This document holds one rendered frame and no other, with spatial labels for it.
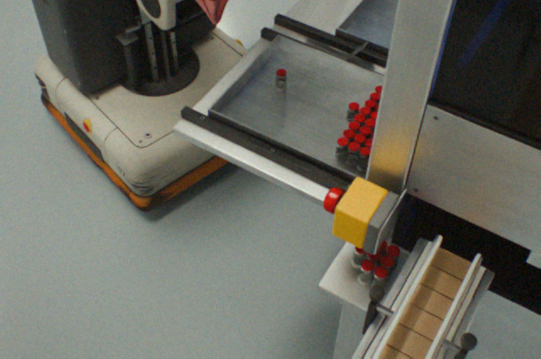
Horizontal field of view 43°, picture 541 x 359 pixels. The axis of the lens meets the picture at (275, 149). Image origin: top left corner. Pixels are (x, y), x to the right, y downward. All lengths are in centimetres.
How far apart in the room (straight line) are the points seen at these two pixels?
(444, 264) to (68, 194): 156
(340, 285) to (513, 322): 29
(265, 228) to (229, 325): 36
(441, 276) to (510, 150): 26
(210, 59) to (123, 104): 34
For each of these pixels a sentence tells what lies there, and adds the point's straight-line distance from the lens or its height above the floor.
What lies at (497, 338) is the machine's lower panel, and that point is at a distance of 126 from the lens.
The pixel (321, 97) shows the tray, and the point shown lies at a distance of 137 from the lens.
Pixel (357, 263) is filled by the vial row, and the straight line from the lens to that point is 112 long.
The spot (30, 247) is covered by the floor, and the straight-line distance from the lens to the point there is 231.
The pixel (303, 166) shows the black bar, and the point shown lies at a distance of 122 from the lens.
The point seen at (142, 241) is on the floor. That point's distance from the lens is 224.
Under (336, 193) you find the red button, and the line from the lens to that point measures 104.
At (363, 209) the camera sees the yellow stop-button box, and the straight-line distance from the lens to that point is 101.
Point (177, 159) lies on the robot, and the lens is 214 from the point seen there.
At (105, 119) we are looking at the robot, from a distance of 221.
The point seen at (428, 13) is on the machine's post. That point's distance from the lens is 84.
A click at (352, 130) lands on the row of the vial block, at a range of 125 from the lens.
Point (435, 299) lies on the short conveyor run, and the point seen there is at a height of 93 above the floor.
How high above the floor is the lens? 184
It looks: 49 degrees down
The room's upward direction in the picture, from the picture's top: 1 degrees clockwise
